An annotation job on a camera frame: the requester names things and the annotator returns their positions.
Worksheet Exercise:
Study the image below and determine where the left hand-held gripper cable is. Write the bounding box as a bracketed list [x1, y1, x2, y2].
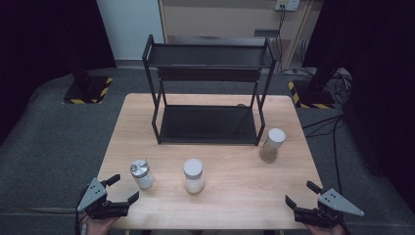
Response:
[73, 188, 88, 235]

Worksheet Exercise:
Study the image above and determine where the person's right hand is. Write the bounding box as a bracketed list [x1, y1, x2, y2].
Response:
[302, 221, 346, 235]

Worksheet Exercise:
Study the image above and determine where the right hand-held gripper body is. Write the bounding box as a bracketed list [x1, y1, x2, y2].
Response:
[294, 188, 365, 229]

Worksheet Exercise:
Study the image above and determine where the person's left hand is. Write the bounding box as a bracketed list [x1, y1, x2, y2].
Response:
[79, 214, 120, 235]

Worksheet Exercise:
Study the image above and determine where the hand-held gripper cable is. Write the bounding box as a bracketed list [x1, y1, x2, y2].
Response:
[73, 188, 88, 235]
[339, 217, 351, 235]

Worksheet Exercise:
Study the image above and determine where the white wall socket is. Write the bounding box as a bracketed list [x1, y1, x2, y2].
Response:
[274, 0, 300, 12]

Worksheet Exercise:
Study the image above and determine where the right hand-held gripper cable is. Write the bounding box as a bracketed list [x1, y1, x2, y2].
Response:
[339, 217, 351, 235]

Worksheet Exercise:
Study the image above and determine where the black socket cable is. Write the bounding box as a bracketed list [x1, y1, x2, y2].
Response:
[274, 5, 316, 76]

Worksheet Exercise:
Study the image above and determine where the black floor cable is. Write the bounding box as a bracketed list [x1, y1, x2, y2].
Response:
[302, 114, 346, 197]

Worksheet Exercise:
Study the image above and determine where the black metal two-tier rack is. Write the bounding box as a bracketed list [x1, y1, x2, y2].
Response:
[141, 33, 279, 146]

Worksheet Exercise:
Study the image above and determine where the black curtain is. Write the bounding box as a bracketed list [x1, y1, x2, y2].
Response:
[302, 0, 415, 212]
[0, 0, 117, 146]

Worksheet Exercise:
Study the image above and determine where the beige cabinet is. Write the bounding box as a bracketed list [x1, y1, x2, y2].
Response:
[158, 0, 325, 71]

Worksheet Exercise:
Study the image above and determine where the black stand with striped base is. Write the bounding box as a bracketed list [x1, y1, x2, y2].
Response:
[288, 58, 345, 110]
[62, 48, 115, 105]

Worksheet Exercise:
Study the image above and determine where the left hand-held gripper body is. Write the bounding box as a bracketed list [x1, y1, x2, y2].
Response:
[76, 177, 130, 220]

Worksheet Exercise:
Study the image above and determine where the bundle of black cables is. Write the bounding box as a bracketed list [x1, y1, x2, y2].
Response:
[331, 69, 354, 106]

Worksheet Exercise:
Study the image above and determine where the white-lidded jar of brown powder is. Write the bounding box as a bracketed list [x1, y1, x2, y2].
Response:
[258, 127, 287, 165]

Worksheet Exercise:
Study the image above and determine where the white-lidded jar of white powder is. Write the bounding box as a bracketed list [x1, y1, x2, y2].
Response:
[182, 158, 206, 195]

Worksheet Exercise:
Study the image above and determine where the glass jar with metal lid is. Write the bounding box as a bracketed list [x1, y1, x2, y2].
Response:
[129, 159, 156, 190]

